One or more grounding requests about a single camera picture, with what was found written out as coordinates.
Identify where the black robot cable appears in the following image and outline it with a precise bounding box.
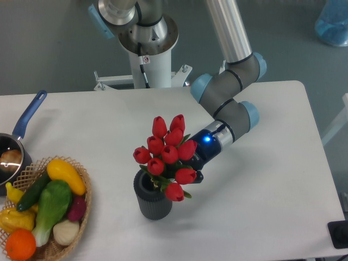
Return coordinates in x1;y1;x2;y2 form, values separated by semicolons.
136;42;151;89

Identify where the black device at edge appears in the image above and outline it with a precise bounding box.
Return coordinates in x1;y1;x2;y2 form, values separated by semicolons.
327;220;348;249

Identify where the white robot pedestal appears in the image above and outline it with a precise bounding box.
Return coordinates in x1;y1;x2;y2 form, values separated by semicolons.
119;35;178;89

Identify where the purple red radish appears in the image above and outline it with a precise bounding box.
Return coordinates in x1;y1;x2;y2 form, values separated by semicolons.
67;196;86;221

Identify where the green bok choy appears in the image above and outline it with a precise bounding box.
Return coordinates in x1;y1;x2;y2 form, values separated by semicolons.
32;180;72;247

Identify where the woven wicker basket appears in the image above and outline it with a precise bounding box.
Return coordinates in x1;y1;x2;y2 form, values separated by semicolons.
1;156;92;260

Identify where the blue plastic bag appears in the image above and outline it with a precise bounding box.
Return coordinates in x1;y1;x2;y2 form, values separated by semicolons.
315;1;347;47

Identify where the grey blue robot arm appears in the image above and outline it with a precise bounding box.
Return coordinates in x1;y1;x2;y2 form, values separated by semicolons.
88;1;267;186

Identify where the blue handled saucepan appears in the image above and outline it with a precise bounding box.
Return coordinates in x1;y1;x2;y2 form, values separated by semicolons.
1;90;47;196

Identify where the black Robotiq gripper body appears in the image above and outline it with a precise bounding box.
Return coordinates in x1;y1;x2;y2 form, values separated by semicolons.
181;129;222;170

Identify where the dark grey ribbed vase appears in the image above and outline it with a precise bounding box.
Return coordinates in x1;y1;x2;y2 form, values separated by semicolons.
133;170;172;220

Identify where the green cucumber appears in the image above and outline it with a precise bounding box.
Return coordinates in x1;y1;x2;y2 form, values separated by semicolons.
16;171;51;212

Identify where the yellow squash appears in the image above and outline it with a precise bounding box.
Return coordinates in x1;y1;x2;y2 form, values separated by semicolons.
47;159;86;196

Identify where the browned bread bun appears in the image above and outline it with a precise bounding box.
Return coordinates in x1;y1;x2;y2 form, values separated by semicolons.
1;150;22;173

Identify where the yellow banana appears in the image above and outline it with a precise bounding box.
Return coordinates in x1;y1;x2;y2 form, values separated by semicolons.
5;182;24;207

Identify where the white metal base frame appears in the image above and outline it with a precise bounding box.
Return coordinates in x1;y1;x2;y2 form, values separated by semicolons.
94;64;192;91

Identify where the white garlic bulb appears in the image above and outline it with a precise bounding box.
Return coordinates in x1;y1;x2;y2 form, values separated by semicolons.
53;219;80;246

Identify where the red tulip bouquet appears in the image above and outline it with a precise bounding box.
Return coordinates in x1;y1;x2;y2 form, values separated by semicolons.
133;114;197;202

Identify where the orange fruit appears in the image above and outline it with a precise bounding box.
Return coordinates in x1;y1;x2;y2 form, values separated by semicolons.
5;229;36;260

